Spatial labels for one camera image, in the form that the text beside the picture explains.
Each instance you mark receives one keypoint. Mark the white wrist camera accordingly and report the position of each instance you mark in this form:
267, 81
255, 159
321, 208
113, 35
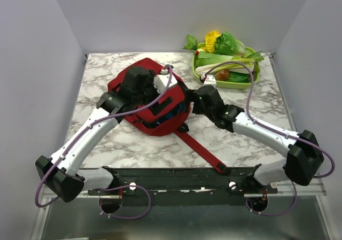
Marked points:
164, 80
207, 79

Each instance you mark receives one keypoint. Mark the green leaf sprig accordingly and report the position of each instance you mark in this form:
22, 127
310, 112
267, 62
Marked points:
191, 43

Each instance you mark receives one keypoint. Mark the red student backpack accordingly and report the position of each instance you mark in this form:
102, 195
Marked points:
145, 122

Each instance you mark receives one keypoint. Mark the aluminium rail frame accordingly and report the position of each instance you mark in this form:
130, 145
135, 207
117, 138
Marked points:
288, 213

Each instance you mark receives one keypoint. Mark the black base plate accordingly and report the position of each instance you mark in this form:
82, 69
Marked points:
176, 187

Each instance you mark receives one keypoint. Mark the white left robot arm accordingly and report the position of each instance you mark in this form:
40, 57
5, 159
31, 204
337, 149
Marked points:
61, 171

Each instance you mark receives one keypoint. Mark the brown mushroom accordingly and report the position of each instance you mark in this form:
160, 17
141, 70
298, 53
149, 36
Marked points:
222, 75

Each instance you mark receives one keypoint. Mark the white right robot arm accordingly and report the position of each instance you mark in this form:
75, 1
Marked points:
301, 153

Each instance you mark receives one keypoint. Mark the blue shark pencil case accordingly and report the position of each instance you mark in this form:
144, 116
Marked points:
177, 114

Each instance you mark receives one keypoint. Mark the yellow artificial flower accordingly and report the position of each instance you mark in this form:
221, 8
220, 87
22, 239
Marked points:
210, 40

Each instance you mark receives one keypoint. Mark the green plastic tray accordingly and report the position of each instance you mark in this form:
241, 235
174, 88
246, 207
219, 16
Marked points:
235, 80

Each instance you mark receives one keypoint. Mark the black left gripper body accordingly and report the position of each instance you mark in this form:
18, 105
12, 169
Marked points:
149, 92

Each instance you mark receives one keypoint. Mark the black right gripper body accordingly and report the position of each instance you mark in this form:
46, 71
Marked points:
197, 107

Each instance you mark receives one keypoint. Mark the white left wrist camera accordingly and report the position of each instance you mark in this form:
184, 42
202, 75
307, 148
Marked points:
164, 80

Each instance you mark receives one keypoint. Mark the green lettuce head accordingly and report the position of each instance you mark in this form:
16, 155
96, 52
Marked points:
226, 44

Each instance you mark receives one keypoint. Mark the green white leek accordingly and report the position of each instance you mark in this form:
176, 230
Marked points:
236, 66

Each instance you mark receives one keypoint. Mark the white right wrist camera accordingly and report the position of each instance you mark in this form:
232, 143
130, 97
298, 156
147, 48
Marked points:
207, 79

